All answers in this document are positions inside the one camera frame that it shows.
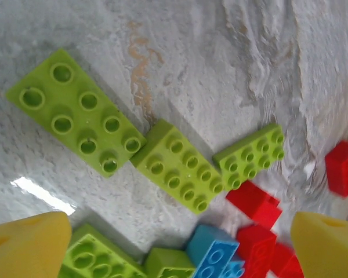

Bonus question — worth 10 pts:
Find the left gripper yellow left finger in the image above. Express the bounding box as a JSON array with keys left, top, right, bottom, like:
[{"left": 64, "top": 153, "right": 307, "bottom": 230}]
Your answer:
[{"left": 0, "top": 211, "right": 73, "bottom": 278}]

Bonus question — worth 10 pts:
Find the blue lego brick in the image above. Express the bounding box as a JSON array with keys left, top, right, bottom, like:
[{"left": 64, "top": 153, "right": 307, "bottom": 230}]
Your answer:
[
  {"left": 222, "top": 256, "right": 246, "bottom": 278},
  {"left": 186, "top": 224, "right": 241, "bottom": 278}
]

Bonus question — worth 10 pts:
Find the red lego brick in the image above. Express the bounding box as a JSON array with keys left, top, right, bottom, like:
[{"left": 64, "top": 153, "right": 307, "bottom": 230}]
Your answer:
[
  {"left": 271, "top": 242, "right": 305, "bottom": 278},
  {"left": 236, "top": 224, "right": 278, "bottom": 278},
  {"left": 324, "top": 140, "right": 348, "bottom": 198},
  {"left": 225, "top": 180, "right": 282, "bottom": 229}
]

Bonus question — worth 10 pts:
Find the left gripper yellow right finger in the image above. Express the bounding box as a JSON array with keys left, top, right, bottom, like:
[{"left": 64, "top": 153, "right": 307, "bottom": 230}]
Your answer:
[{"left": 291, "top": 211, "right": 348, "bottom": 278}]

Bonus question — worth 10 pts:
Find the lime green lego brick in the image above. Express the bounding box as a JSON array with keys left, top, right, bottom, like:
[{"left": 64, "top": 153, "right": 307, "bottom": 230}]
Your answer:
[
  {"left": 57, "top": 223, "right": 148, "bottom": 278},
  {"left": 5, "top": 47, "right": 148, "bottom": 179},
  {"left": 129, "top": 119, "right": 224, "bottom": 215},
  {"left": 212, "top": 123, "right": 285, "bottom": 192},
  {"left": 143, "top": 247, "right": 195, "bottom": 278}
]

